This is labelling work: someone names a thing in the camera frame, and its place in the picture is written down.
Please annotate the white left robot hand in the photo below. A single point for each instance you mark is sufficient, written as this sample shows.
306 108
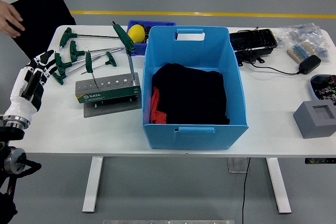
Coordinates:
23 103

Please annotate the person's right hand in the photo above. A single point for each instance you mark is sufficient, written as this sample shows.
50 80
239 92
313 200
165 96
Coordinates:
10 16

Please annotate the green hex key stand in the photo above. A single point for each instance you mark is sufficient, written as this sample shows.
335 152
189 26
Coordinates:
110 94

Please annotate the large light blue folding box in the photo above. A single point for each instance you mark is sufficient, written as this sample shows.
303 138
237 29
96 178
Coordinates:
197 137

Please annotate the person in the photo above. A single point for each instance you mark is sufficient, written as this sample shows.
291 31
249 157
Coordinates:
39 11

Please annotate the white table leg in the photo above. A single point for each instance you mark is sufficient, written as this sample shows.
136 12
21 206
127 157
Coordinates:
278 182
93 182

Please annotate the small dark blue bin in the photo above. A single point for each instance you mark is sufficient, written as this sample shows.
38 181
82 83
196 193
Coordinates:
136 49

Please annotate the yellow foam ball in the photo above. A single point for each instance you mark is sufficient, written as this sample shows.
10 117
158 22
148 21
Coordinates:
136 33

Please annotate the red cloth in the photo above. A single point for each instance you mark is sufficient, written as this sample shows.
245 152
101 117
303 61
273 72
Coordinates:
155 103

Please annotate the black parts in bin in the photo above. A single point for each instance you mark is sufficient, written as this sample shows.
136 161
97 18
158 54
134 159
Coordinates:
147 32

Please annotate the black cloth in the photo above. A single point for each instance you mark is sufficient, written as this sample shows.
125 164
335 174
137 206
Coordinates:
191 95

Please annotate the grey metal floor plate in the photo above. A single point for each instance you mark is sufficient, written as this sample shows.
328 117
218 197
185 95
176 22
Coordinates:
235 165

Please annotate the black plastic tray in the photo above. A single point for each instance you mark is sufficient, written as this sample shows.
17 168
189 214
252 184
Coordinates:
252 39

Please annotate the taped resistor strip bundle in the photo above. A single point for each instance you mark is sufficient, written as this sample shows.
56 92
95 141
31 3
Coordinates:
300 51

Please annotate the clear bag of components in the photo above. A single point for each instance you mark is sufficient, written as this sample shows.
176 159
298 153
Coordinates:
302 32

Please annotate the light blue parts tray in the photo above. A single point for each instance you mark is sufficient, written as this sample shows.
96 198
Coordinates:
312 90

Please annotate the grey block with square recess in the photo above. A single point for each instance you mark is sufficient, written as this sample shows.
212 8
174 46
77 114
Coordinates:
312 127

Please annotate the black table control panel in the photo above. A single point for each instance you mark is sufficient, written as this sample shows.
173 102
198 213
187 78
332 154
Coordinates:
320 160

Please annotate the dark electronic parts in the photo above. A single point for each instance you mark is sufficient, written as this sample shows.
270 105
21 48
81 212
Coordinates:
325 90

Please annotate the black plastic bracket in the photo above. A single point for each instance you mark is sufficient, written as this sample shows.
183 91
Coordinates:
246 55

